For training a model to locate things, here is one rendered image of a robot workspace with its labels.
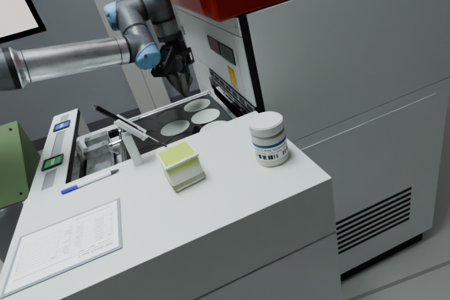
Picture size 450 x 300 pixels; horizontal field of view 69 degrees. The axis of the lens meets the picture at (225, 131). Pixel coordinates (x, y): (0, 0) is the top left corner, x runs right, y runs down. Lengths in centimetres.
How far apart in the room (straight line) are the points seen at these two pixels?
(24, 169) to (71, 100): 232
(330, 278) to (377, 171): 56
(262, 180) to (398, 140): 73
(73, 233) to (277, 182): 41
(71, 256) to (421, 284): 139
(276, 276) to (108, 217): 37
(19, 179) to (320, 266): 97
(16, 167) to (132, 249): 75
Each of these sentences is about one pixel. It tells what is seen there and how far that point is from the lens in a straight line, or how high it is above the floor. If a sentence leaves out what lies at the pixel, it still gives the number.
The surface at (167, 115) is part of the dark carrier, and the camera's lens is 119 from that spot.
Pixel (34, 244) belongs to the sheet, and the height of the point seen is 97.
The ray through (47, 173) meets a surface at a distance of 102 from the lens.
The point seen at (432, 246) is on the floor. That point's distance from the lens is 182.
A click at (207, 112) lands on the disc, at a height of 90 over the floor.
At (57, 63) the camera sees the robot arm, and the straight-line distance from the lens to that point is 89.
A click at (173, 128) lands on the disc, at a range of 109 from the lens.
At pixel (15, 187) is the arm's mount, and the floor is 86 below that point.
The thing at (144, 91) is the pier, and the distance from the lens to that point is 316.
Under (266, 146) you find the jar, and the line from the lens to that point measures 65.
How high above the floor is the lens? 138
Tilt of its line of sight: 30 degrees down
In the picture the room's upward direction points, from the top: 15 degrees counter-clockwise
